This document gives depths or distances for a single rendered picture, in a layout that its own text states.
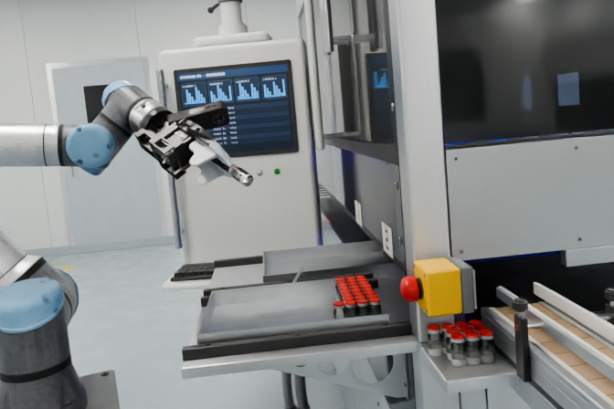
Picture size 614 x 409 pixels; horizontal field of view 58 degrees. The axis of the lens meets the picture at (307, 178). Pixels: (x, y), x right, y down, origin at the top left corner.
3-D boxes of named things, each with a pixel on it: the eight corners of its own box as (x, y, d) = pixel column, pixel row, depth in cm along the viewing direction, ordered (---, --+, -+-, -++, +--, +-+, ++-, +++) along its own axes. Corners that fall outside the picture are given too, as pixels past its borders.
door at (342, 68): (337, 136, 186) (322, -46, 180) (361, 140, 139) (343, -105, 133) (335, 136, 185) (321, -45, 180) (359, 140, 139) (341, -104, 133)
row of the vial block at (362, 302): (355, 296, 121) (354, 275, 120) (371, 325, 103) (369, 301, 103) (345, 297, 121) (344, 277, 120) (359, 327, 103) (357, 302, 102)
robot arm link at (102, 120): (58, 155, 102) (96, 109, 104) (68, 153, 113) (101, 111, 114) (94, 181, 104) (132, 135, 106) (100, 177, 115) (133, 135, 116)
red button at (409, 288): (422, 296, 89) (420, 271, 88) (429, 304, 85) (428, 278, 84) (399, 298, 88) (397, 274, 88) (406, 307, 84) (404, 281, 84)
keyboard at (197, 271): (300, 262, 186) (299, 255, 185) (296, 273, 172) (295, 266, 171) (182, 269, 188) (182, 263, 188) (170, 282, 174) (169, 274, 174)
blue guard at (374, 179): (312, 173, 291) (309, 139, 289) (408, 267, 98) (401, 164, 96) (311, 173, 291) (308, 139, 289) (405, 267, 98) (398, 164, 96)
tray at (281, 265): (382, 251, 160) (381, 239, 159) (405, 275, 134) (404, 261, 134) (263, 263, 157) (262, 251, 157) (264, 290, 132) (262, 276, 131)
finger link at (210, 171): (217, 202, 97) (185, 174, 102) (242, 182, 99) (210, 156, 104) (214, 191, 95) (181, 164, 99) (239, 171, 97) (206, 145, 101)
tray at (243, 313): (365, 290, 125) (364, 275, 125) (390, 333, 99) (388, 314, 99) (213, 306, 123) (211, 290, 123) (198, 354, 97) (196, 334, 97)
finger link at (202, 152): (210, 183, 93) (180, 162, 99) (237, 162, 96) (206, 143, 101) (205, 171, 91) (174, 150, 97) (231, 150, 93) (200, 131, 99)
